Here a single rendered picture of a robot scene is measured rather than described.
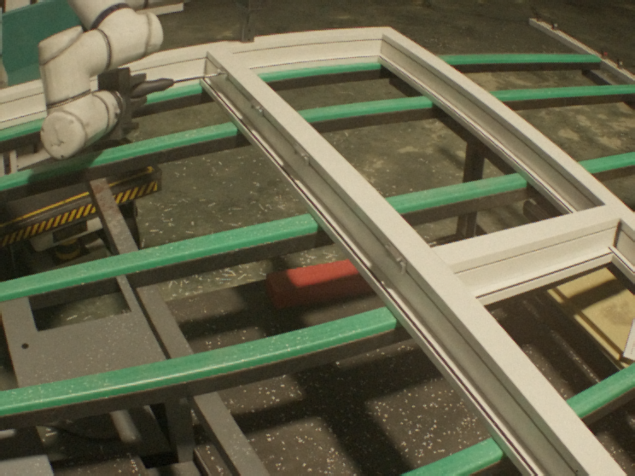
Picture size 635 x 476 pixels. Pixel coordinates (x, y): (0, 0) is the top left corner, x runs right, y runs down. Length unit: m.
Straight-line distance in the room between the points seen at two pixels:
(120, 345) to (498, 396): 0.48
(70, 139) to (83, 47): 0.16
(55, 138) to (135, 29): 0.23
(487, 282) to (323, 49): 0.86
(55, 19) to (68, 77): 1.17
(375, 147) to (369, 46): 1.55
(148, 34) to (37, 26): 1.10
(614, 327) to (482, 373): 0.64
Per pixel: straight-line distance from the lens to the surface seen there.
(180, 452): 1.30
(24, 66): 2.49
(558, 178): 1.45
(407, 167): 3.32
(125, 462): 1.28
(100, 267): 1.20
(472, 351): 1.01
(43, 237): 2.46
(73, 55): 1.33
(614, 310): 1.63
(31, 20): 2.45
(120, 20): 1.41
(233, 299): 1.59
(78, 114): 1.33
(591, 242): 1.30
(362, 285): 1.61
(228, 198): 3.05
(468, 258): 1.12
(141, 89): 1.61
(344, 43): 1.90
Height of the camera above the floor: 1.55
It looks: 33 degrees down
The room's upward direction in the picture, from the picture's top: 3 degrees clockwise
